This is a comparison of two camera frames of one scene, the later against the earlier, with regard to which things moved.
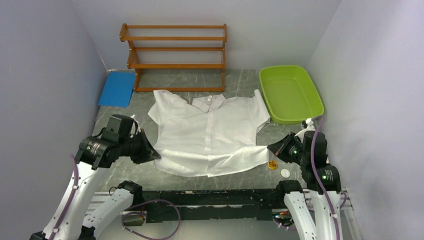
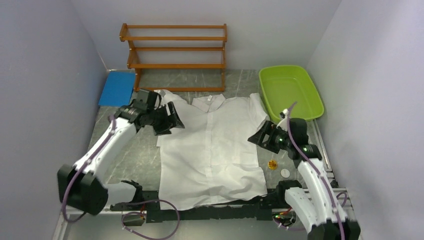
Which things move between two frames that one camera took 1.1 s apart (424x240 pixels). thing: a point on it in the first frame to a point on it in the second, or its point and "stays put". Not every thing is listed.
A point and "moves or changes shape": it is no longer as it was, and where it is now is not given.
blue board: x=118 y=89 stays put
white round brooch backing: x=285 y=173 stays put
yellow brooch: x=272 y=164 stays put
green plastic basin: x=289 y=94 stays put
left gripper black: x=148 y=152 to x=170 y=121
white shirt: x=210 y=136 moves or changes shape
